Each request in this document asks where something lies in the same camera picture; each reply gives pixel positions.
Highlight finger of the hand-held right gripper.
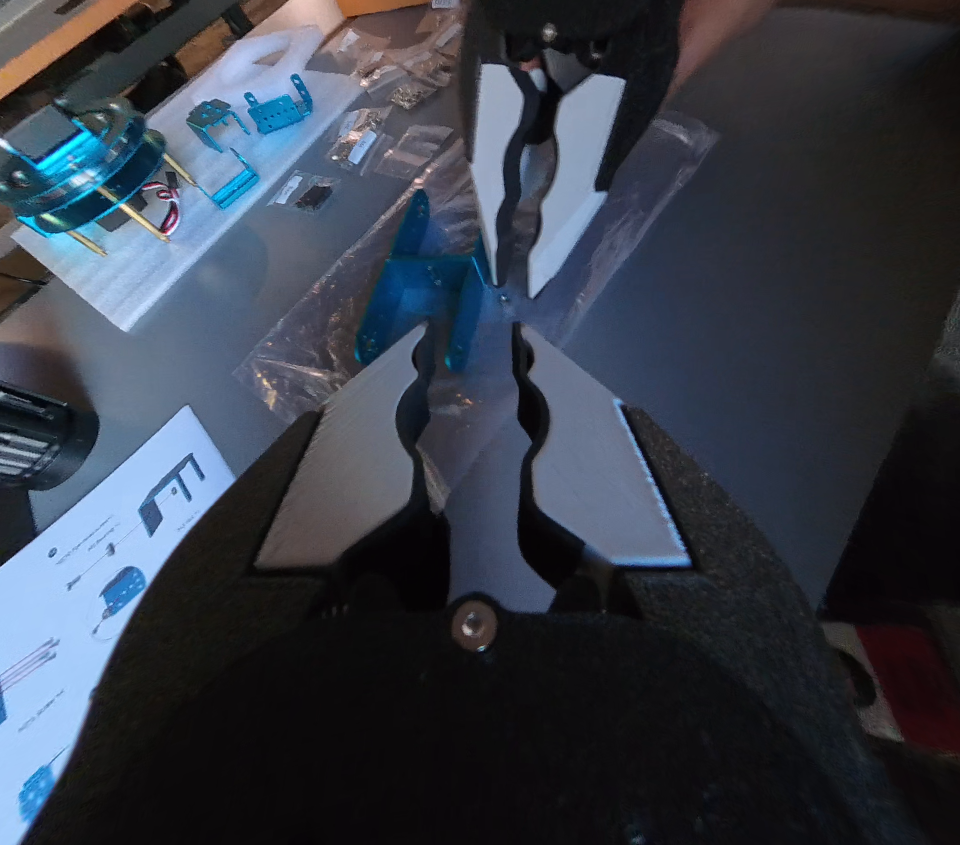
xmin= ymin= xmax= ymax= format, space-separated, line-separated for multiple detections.
xmin=471 ymin=63 xmax=528 ymax=289
xmin=525 ymin=71 xmax=629 ymax=300

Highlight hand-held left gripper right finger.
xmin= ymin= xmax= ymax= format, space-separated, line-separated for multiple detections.
xmin=512 ymin=322 xmax=693 ymax=566

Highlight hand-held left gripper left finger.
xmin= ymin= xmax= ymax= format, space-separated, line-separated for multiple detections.
xmin=253 ymin=322 xmax=431 ymax=570

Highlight blue metal bracket assembly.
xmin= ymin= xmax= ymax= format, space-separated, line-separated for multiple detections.
xmin=354 ymin=188 xmax=496 ymax=374

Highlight round blue robot base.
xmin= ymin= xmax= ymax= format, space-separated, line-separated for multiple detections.
xmin=0 ymin=95 xmax=171 ymax=240

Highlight dark grey desk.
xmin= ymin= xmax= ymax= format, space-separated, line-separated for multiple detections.
xmin=0 ymin=0 xmax=960 ymax=625

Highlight clear plastic bag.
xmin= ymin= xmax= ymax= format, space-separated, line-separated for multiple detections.
xmin=232 ymin=110 xmax=721 ymax=614

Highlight scattered small clear hardware bags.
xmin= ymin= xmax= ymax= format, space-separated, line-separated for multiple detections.
xmin=271 ymin=0 xmax=464 ymax=214

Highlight white foam sheet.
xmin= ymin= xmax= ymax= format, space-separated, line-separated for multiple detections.
xmin=11 ymin=23 xmax=369 ymax=334

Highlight white instruction sheet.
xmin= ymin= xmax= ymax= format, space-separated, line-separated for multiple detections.
xmin=0 ymin=404 xmax=239 ymax=840

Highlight brass standoff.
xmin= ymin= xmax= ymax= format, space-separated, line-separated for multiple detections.
xmin=120 ymin=206 xmax=174 ymax=244

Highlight red white fabric item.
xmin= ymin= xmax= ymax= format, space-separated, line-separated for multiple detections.
xmin=825 ymin=620 xmax=960 ymax=741

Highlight blue perforated long bracket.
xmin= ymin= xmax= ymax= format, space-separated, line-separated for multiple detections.
xmin=243 ymin=72 xmax=316 ymax=135

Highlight white foam ring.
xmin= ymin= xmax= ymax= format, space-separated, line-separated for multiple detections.
xmin=216 ymin=26 xmax=325 ymax=75

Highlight blue metal U bracket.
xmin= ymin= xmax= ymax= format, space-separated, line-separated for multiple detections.
xmin=197 ymin=147 xmax=261 ymax=210

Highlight blue metal angled bracket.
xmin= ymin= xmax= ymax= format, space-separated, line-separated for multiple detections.
xmin=186 ymin=98 xmax=252 ymax=156

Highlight red white black wire bundle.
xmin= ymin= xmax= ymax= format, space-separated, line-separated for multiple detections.
xmin=146 ymin=168 xmax=186 ymax=236

